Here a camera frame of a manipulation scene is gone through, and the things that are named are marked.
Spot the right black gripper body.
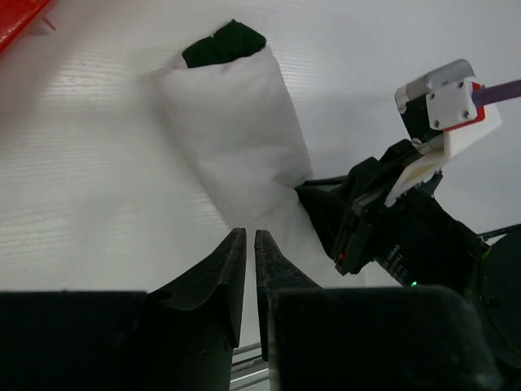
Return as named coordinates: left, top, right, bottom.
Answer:
left=333, top=140, right=479, bottom=288

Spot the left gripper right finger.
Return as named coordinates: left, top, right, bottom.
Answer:
left=254, top=230, right=322, bottom=362

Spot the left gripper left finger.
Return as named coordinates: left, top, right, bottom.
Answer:
left=148, top=228, right=247, bottom=348

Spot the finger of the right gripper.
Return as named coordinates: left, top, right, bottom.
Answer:
left=296, top=178, right=350, bottom=253

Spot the cream and green t-shirt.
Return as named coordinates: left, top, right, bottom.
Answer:
left=152, top=20, right=365, bottom=288

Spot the red plastic tray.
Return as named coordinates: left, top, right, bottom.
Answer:
left=0, top=0, right=57, bottom=57

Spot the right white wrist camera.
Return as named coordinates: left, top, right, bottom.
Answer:
left=385, top=59, right=502, bottom=207

